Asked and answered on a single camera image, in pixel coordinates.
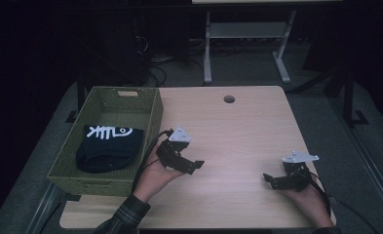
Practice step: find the black metal stand post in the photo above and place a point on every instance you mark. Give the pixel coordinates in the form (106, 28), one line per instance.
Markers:
(348, 97)
(80, 94)

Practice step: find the person's right hand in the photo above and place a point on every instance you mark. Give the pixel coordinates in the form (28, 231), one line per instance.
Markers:
(312, 203)

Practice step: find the green woven basket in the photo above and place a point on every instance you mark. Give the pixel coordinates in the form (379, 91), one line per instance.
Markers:
(65, 162)

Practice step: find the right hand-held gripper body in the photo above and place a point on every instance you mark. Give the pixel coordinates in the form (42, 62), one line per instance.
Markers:
(298, 177)

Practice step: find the black printed garment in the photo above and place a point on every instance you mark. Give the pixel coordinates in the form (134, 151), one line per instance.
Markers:
(107, 152)

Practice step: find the person's left hand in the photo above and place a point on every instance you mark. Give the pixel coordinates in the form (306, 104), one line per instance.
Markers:
(153, 182)

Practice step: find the white-legged desk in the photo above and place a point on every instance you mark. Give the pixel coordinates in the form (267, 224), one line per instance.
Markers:
(247, 30)

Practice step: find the grey floor rail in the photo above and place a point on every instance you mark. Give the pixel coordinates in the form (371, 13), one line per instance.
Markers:
(43, 208)
(371, 169)

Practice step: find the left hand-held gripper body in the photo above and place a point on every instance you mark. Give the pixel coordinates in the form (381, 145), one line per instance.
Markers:
(169, 152)

